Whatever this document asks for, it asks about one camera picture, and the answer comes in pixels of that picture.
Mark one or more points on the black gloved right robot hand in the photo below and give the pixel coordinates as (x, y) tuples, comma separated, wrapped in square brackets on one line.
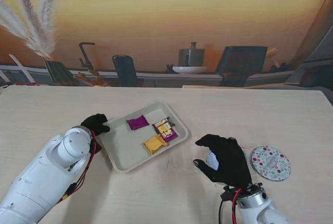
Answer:
[(229, 161)]

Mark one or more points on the round polka dot tin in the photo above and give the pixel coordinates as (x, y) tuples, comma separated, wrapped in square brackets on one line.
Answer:
[(212, 160)]

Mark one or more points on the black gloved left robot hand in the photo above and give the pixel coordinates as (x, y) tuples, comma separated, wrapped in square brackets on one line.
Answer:
[(96, 123)]

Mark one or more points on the small yellow object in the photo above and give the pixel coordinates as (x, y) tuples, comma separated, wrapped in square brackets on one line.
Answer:
[(100, 86)]

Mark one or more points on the round polka dot tin lid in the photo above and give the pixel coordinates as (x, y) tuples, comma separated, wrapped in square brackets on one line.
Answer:
[(270, 162)]

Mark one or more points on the plain purple snack packet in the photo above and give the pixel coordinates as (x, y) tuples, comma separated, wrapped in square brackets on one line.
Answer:
[(138, 123)]

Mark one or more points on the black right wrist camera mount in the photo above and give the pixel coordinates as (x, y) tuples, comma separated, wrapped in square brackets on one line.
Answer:
[(229, 194)]

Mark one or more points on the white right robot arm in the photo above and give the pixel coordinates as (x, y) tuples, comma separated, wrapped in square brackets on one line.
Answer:
[(260, 208)]

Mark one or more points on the beige rectangular plastic tray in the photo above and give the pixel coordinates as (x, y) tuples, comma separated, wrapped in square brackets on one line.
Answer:
[(122, 146)]

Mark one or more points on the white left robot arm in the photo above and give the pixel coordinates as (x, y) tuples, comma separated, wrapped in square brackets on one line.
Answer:
[(41, 172)]

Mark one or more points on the printed kitchen backdrop banner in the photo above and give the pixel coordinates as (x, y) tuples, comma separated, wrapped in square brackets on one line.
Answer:
[(166, 26)]

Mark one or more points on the purple yellow printed snack packet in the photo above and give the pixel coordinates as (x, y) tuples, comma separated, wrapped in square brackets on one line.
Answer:
[(166, 132)]

